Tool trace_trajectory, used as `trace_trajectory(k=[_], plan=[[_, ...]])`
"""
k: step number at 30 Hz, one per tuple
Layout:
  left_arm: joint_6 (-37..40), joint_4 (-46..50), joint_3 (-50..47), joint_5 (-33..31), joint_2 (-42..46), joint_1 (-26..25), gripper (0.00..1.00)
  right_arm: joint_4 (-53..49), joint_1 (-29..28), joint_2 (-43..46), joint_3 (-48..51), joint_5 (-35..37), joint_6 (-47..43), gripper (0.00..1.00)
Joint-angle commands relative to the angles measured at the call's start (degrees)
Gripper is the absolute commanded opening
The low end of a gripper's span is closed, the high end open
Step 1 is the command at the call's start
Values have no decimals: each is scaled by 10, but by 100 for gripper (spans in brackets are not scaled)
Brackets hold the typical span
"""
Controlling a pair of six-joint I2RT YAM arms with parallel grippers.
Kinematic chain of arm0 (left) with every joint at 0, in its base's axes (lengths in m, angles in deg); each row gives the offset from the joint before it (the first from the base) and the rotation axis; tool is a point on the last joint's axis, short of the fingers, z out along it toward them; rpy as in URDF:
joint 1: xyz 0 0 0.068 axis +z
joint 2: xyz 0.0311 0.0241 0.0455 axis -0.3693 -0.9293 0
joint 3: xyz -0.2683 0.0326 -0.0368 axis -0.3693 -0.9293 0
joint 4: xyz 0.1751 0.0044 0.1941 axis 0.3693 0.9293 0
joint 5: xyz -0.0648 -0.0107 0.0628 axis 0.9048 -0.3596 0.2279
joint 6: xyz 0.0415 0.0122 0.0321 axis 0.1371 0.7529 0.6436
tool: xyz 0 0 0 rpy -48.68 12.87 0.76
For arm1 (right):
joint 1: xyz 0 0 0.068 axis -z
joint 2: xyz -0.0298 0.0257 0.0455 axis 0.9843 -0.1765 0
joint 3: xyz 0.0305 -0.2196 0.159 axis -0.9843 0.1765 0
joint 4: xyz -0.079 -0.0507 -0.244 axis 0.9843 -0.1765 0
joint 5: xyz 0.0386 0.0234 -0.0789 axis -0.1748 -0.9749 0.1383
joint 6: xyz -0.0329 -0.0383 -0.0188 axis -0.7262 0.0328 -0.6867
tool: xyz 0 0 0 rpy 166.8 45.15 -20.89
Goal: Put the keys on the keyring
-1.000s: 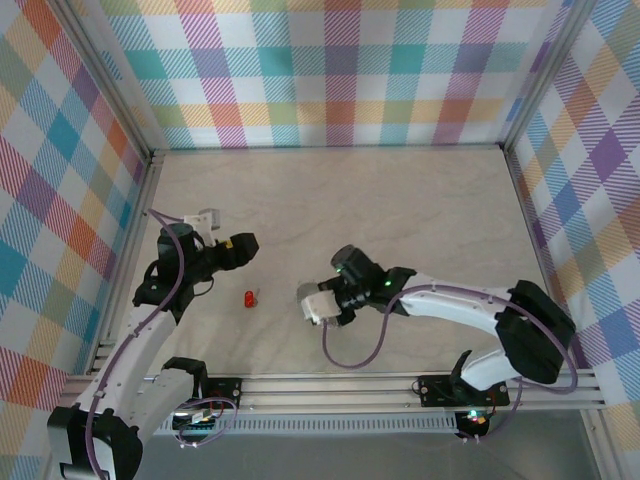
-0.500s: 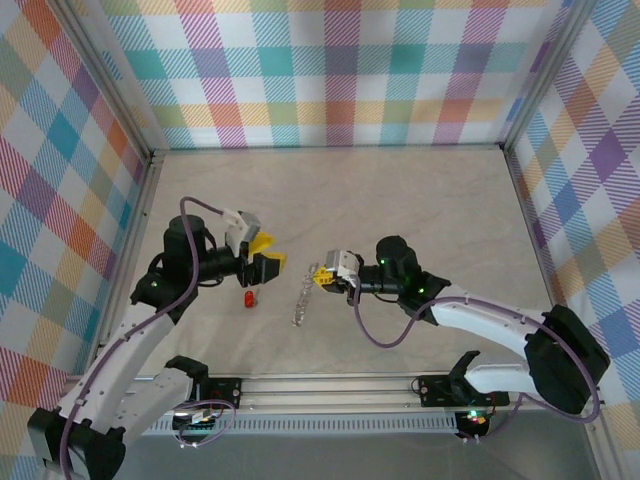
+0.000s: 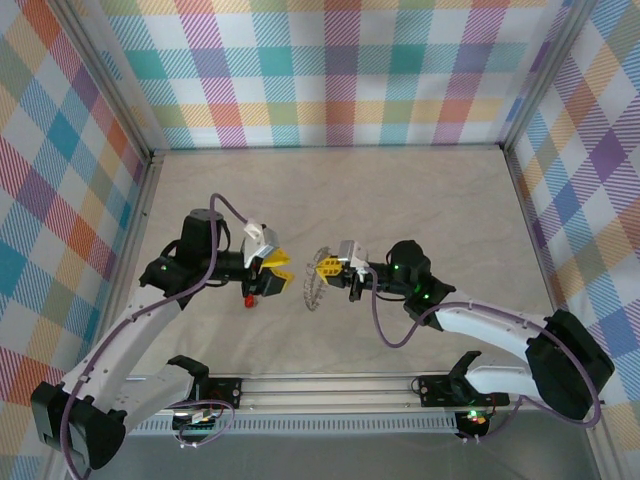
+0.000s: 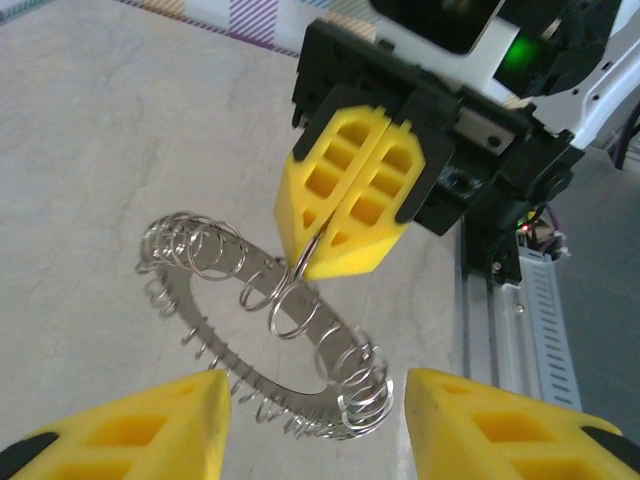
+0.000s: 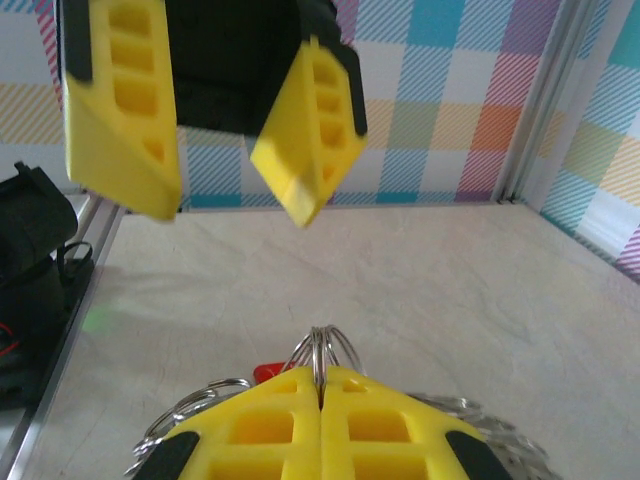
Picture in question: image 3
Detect small circuit board with led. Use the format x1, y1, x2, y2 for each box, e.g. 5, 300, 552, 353
458, 408, 490, 437

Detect grey metal sheet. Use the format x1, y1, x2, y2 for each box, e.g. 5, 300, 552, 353
64, 407, 601, 480

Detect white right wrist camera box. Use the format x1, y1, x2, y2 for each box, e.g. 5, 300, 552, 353
338, 239, 372, 275

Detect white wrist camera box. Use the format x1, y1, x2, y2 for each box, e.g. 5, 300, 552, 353
242, 219, 281, 269
338, 239, 372, 275

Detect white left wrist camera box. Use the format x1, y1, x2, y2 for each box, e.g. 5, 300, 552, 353
242, 219, 281, 269

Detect aluminium frame rail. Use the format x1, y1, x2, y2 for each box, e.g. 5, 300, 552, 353
42, 149, 164, 480

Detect slotted grey cable duct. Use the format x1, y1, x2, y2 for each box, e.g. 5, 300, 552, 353
122, 417, 461, 436

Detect aluminium frame corner post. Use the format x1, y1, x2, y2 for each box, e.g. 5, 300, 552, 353
499, 0, 596, 151
52, 0, 159, 161

